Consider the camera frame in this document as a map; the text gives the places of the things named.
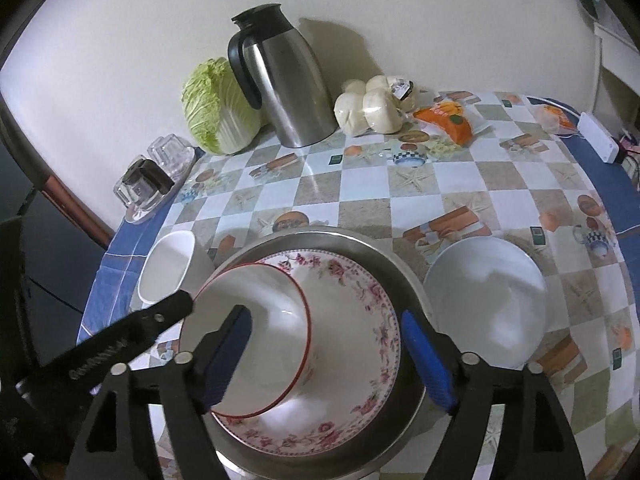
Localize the pale blue bowl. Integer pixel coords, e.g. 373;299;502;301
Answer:
424;236;549;370

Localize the strawberry pattern bowl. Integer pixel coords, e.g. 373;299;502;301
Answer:
180;263;312;418

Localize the small white bowl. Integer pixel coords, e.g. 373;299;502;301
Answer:
137;231;215;304

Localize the round steel plate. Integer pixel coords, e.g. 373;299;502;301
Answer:
205;226;428;479

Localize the floral rimmed round plate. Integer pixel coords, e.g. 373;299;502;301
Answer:
213;249;401;457

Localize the clear glass cup tray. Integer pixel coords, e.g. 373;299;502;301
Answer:
113;134;196;224

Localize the patterned blue tablecloth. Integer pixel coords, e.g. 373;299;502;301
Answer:
79;92;639;479

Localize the white power strip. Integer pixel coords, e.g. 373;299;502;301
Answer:
577;112;620;164

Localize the small orange packet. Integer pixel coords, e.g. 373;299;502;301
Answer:
527;104;578;136

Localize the orange snack packet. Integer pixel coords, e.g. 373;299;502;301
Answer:
412;101;489;146

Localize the napa cabbage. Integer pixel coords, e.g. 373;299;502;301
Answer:
181;58;262;155

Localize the white shelf unit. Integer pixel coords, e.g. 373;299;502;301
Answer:
590;3;639;122

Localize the bag of steamed buns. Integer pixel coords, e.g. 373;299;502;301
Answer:
333;75;419;136

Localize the steel thermos jug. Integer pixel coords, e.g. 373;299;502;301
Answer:
228;3;337;148

